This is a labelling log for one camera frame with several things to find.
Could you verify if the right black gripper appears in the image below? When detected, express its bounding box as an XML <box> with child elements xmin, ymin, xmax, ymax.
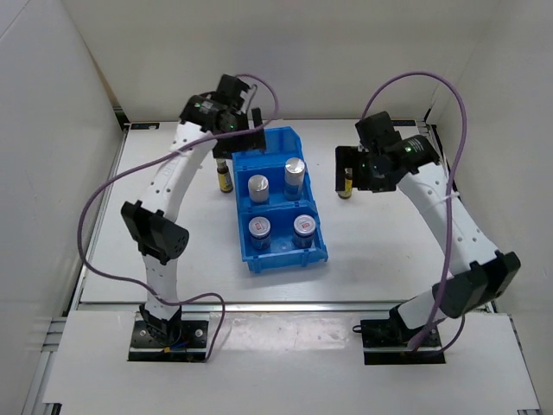
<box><xmin>334</xmin><ymin>146</ymin><xmax>396</xmax><ymax>194</ymax></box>

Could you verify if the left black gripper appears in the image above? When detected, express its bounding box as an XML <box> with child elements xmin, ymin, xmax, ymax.
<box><xmin>212</xmin><ymin>107</ymin><xmax>265</xmax><ymax>160</ymax></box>

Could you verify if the small brown yellow bottle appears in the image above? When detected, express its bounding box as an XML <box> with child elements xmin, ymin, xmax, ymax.
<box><xmin>216</xmin><ymin>158</ymin><xmax>233</xmax><ymax>194</ymax></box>
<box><xmin>337</xmin><ymin>168</ymin><xmax>353</xmax><ymax>200</ymax></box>

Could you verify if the silver-lid shaker can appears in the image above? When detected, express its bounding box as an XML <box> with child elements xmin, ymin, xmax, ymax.
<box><xmin>284</xmin><ymin>157</ymin><xmax>306</xmax><ymax>201</ymax></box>
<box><xmin>248</xmin><ymin>175</ymin><xmax>270</xmax><ymax>204</ymax></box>

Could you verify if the white-lid spice jar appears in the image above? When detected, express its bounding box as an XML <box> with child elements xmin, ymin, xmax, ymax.
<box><xmin>293</xmin><ymin>214</ymin><xmax>316</xmax><ymax>249</ymax></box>
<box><xmin>248</xmin><ymin>216</ymin><xmax>271</xmax><ymax>251</ymax></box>

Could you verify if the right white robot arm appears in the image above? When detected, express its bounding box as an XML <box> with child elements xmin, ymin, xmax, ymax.
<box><xmin>335</xmin><ymin>134</ymin><xmax>521</xmax><ymax>346</ymax></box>

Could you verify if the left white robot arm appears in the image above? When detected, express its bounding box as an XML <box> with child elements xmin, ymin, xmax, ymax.
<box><xmin>121</xmin><ymin>92</ymin><xmax>248</xmax><ymax>346</ymax></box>

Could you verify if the blue three-compartment bin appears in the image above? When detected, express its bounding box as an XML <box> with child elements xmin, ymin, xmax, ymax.
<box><xmin>232</xmin><ymin>126</ymin><xmax>328</xmax><ymax>273</ymax></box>

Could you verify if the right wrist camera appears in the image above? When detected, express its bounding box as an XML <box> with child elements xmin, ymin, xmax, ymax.
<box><xmin>355</xmin><ymin>112</ymin><xmax>401</xmax><ymax>154</ymax></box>

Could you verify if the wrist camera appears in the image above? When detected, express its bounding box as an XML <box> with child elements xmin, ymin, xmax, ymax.
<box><xmin>214</xmin><ymin>74</ymin><xmax>251</xmax><ymax>112</ymax></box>
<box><xmin>355</xmin><ymin>112</ymin><xmax>401</xmax><ymax>154</ymax></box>

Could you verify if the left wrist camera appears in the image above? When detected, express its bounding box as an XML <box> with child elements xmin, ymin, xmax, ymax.
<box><xmin>214</xmin><ymin>74</ymin><xmax>251</xmax><ymax>112</ymax></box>

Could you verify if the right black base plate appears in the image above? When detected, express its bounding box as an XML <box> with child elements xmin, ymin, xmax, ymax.
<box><xmin>352</xmin><ymin>319</ymin><xmax>446</xmax><ymax>366</ymax></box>

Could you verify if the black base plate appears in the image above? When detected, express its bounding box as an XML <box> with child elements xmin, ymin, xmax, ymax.
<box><xmin>127</xmin><ymin>314</ymin><xmax>209</xmax><ymax>363</ymax></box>
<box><xmin>352</xmin><ymin>319</ymin><xmax>446</xmax><ymax>366</ymax></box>

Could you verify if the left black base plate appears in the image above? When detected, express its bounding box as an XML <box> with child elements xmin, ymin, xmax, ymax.
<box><xmin>127</xmin><ymin>314</ymin><xmax>209</xmax><ymax>363</ymax></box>

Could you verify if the aluminium frame rail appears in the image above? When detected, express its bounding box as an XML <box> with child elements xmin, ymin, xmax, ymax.
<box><xmin>21</xmin><ymin>103</ymin><xmax>541</xmax><ymax>415</ymax></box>

